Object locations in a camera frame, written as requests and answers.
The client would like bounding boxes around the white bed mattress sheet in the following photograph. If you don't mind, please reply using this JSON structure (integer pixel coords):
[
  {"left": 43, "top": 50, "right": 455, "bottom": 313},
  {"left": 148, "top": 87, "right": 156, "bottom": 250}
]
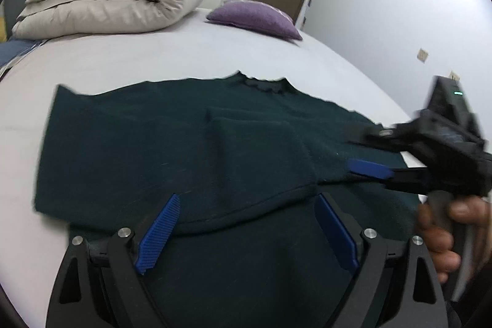
[{"left": 1, "top": 9, "right": 408, "bottom": 327}]

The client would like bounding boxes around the person's right hand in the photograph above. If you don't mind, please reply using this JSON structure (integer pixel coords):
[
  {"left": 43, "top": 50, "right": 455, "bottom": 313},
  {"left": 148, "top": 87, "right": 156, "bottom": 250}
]
[{"left": 417, "top": 196, "right": 492, "bottom": 285}]

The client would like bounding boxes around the beige wall socket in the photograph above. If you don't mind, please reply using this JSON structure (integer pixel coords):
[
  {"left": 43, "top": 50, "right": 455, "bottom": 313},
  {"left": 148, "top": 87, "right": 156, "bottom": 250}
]
[
  {"left": 417, "top": 48, "right": 429, "bottom": 62},
  {"left": 449, "top": 71, "right": 460, "bottom": 81}
]

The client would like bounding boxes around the blue bed pillow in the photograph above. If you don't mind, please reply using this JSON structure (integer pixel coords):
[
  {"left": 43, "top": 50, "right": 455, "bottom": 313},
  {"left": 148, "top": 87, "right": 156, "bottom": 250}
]
[{"left": 0, "top": 39, "right": 45, "bottom": 78}]

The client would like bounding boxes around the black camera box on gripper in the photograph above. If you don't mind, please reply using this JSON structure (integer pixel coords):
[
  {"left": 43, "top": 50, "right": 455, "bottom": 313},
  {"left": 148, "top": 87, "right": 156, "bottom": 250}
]
[{"left": 427, "top": 76, "right": 482, "bottom": 137}]

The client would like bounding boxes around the lower beige wall socket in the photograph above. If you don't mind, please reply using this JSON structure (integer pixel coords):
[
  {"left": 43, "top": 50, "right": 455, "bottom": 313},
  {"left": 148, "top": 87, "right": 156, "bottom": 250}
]
[{"left": 449, "top": 71, "right": 460, "bottom": 81}]

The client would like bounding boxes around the upper beige wall socket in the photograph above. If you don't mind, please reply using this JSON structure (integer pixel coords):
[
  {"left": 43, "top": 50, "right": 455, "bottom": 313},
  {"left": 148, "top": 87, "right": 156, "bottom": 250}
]
[{"left": 417, "top": 48, "right": 429, "bottom": 62}]

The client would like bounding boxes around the purple cushion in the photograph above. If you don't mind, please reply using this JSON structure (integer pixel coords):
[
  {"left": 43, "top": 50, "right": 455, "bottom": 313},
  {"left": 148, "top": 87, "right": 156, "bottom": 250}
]
[{"left": 206, "top": 0, "right": 303, "bottom": 41}]

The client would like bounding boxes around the dark green knit sweater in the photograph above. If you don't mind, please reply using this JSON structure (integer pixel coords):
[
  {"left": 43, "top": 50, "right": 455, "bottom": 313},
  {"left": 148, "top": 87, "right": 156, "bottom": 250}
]
[{"left": 34, "top": 74, "right": 419, "bottom": 327}]

